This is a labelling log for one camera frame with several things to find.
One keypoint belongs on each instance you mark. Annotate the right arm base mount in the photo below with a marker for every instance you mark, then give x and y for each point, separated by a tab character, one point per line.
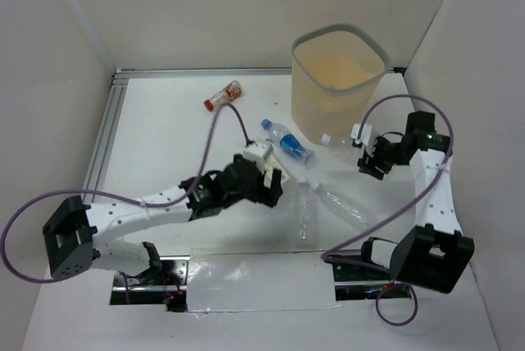
354	282

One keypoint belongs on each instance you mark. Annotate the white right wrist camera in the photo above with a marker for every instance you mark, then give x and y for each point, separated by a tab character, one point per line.
364	136

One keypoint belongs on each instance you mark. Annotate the clear upright-lying bottle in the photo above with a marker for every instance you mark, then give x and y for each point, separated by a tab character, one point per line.
305	216

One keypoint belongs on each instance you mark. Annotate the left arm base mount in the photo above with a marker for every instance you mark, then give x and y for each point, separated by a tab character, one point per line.
167	287

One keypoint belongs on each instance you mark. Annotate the beige ribbed plastic bin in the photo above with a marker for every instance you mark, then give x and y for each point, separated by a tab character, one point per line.
335	71

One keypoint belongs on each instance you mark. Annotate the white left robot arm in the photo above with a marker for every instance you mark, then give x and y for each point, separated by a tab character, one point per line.
81	236

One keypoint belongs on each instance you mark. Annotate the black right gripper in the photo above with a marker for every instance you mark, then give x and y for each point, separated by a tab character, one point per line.
371	160

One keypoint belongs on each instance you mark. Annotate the red cap small bottle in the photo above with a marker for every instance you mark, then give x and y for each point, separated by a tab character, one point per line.
230	93

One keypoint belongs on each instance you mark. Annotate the blue label plastic bottle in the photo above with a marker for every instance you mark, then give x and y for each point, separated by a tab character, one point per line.
282	137

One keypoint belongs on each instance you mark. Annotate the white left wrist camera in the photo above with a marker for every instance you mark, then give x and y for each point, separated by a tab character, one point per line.
258	152

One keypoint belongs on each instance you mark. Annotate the clear crushed plastic bottle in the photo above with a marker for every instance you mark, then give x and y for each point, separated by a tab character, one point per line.
349	210

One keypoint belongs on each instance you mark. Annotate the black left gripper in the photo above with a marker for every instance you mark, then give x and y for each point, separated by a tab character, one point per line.
266	192

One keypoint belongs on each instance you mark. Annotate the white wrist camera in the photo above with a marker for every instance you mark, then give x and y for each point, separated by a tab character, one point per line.
258	152
364	136

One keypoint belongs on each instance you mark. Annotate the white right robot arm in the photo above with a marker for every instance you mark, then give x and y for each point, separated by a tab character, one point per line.
434	254

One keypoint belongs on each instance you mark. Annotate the white label clear bottle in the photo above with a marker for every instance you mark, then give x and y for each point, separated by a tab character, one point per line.
271	165

